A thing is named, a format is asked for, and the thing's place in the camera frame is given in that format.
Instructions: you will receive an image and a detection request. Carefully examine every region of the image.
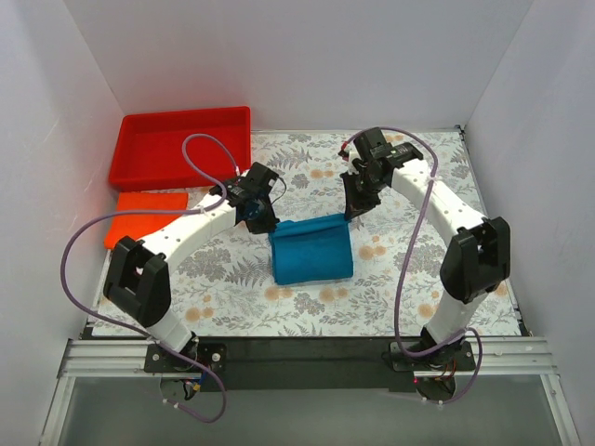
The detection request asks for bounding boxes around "teal t shirt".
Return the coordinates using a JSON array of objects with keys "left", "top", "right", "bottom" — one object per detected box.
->
[{"left": 269, "top": 214, "right": 354, "bottom": 285}]

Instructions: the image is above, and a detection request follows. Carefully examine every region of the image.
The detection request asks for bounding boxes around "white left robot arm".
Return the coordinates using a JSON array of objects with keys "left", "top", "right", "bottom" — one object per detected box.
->
[{"left": 103, "top": 163, "right": 279, "bottom": 372}]

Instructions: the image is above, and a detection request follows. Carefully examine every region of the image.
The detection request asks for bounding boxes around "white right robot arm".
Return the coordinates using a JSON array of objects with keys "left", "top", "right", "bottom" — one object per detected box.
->
[{"left": 338, "top": 126, "right": 510, "bottom": 370}]

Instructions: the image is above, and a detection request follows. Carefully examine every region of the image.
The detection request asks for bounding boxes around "red plastic tray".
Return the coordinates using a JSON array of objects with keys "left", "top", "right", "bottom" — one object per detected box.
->
[{"left": 108, "top": 106, "right": 252, "bottom": 191}]

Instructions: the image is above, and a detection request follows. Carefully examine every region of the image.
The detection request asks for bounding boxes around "floral patterned table mat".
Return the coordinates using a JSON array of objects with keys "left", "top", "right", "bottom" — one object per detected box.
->
[{"left": 92, "top": 129, "right": 522, "bottom": 338}]

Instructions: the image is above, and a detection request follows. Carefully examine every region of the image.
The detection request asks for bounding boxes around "folded orange t shirt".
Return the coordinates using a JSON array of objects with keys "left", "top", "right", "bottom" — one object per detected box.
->
[{"left": 102, "top": 191, "right": 190, "bottom": 250}]

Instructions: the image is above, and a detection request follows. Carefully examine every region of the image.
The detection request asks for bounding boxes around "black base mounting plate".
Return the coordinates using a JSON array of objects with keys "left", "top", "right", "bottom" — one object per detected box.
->
[{"left": 143, "top": 336, "right": 478, "bottom": 403}]

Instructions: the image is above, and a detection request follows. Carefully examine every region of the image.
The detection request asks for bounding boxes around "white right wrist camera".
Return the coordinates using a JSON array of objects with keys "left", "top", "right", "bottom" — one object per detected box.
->
[{"left": 337, "top": 148, "right": 356, "bottom": 175}]

